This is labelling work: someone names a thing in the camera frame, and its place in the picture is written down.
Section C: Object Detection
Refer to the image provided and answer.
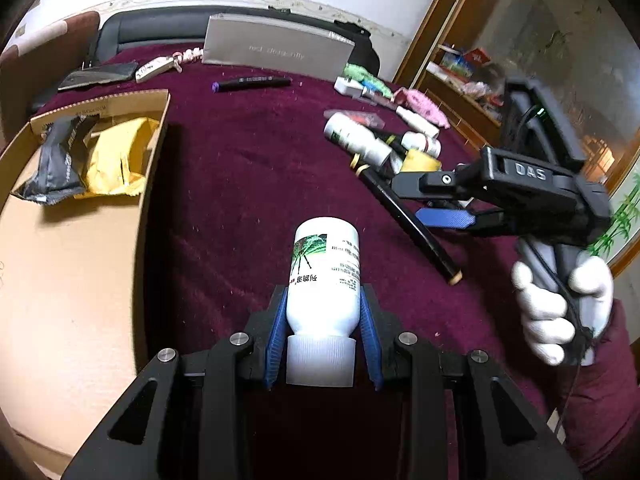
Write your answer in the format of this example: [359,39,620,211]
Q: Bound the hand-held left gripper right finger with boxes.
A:
[357,284,586,480]

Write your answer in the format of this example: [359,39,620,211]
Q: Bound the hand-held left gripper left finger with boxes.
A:
[60,284,290,480]

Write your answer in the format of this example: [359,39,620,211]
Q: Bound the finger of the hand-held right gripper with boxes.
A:
[392,167,458,201]
[415,209,511,236]

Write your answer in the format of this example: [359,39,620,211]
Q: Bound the yellow tape roll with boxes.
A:
[402,149,443,176]

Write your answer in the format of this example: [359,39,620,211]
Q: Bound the long black pen gold tip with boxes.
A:
[350,155,463,287]

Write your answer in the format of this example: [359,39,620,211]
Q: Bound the white bottle green label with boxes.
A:
[285,216,362,388]

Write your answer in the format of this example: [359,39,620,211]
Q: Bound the white plastic bottle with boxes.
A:
[322,112,393,166]

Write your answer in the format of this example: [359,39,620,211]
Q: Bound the cardboard box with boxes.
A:
[0,89,171,478]

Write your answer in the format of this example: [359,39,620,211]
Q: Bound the person's right forearm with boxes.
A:
[555,300,640,476]

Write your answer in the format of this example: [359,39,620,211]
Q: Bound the person's right hand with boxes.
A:
[511,255,615,367]

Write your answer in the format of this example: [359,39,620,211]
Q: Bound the small white bottle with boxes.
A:
[400,131,443,158]

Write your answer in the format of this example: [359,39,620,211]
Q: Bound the black marker green band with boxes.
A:
[372,129,411,160]

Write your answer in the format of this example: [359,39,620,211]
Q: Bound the white tube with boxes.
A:
[395,105,441,138]

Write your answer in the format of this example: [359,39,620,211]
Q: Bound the clear packet red contents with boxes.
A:
[324,109,386,128]

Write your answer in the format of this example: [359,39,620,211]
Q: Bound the pink cloth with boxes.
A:
[392,87,451,128]

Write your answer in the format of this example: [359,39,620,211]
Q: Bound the wooden side cabinet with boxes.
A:
[415,45,506,151]

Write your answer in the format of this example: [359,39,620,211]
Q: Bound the bamboo print panel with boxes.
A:
[587,170,640,271]

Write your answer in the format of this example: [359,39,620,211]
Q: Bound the white charger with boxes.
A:
[334,76,366,97]

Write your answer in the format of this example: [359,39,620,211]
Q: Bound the green cloth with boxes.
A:
[342,62,393,98]

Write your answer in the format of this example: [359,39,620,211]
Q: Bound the colourful box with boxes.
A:
[440,49,493,78]

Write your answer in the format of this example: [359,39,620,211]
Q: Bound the black bag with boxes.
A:
[332,20,382,81]

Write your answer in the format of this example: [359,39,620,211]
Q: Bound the black marker purple cap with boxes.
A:
[211,76,293,93]

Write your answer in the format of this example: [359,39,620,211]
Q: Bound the grey rectangular box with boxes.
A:
[201,12,357,81]

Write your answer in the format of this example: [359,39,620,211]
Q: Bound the yellow snack packet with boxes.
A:
[80,117,162,198]

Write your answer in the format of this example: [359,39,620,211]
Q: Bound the black snack packet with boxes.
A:
[11,114,103,206]

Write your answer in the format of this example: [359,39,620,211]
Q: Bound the white car key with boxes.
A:
[135,47,203,83]

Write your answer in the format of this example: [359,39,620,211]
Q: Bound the black leather sofa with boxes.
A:
[97,7,381,81]

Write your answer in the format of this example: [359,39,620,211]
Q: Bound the black wallet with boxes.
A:
[57,60,138,92]

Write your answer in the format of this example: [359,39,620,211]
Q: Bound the brown armchair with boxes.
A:
[0,10,101,126]

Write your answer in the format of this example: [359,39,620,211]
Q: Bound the wooden door frame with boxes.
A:
[392,0,488,86]

